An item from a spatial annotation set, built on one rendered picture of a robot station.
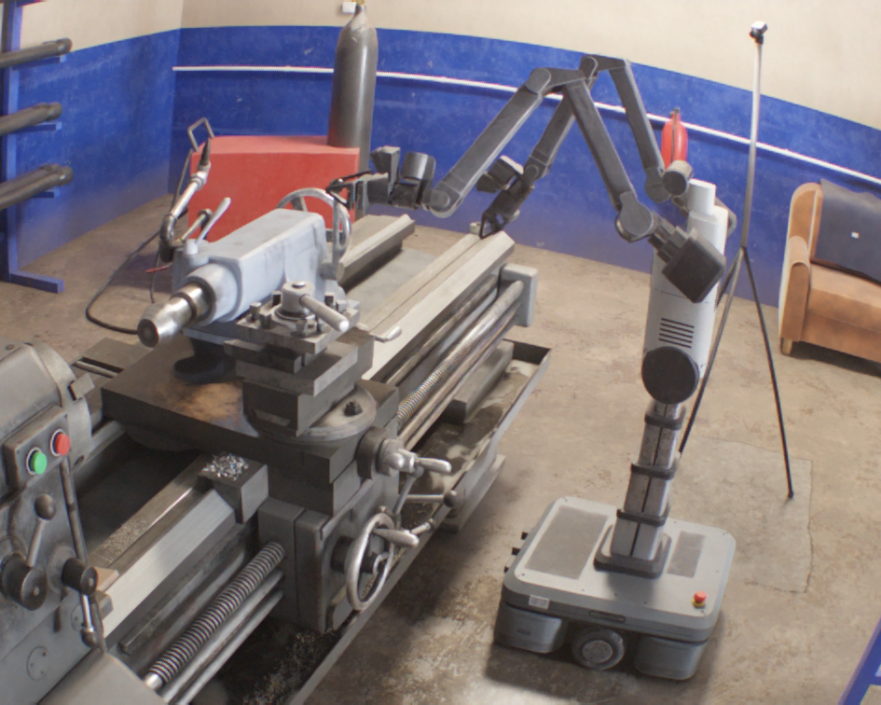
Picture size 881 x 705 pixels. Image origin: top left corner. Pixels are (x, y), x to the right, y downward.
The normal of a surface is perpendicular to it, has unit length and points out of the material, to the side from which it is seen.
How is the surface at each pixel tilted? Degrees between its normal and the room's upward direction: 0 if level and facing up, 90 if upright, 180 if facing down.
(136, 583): 36
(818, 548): 0
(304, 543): 90
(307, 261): 76
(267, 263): 85
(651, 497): 90
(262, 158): 90
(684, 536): 0
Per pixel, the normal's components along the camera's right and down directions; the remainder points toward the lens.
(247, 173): -0.02, 0.43
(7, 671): 0.93, 0.21
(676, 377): -0.38, 0.37
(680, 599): 0.07, -0.90
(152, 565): 0.60, -0.61
